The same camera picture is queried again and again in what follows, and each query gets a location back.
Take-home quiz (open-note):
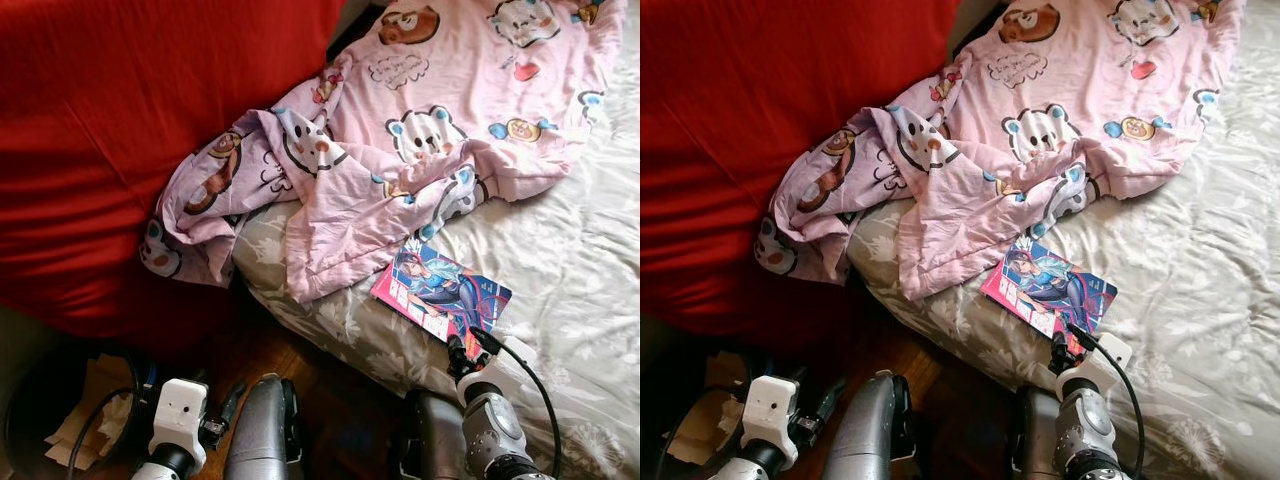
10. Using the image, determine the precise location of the colourful comic book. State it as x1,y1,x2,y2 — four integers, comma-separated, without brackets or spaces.
370,238,513,363
980,235,1119,356

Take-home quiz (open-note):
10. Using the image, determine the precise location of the grey left robot leg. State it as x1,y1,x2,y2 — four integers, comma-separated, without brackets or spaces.
822,370,913,480
222,373,304,480

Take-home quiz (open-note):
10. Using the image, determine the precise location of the grey robot leg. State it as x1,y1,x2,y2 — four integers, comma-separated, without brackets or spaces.
222,373,304,480
398,388,469,480
1012,385,1063,480
822,370,913,480

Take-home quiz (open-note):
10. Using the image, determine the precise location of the grey right robot leg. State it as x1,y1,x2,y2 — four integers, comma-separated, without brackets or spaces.
1012,385,1063,480
398,388,469,480

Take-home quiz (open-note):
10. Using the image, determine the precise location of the black waste bin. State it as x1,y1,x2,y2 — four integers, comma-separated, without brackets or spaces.
0,340,166,480
640,345,771,480

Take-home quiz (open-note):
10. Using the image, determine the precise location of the bed with grey floral sheet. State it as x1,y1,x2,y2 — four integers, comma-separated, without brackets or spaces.
848,0,1280,480
232,0,641,480

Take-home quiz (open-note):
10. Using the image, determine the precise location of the pink cartoon bear blanket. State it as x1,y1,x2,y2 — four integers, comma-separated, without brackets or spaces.
140,0,629,306
755,0,1246,301

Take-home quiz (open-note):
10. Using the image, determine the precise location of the large red mattress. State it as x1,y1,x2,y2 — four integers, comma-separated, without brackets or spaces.
0,0,346,351
640,0,961,346

